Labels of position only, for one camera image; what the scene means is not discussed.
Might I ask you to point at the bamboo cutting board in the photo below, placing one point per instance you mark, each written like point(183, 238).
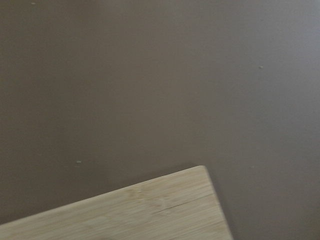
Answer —
point(178, 206)

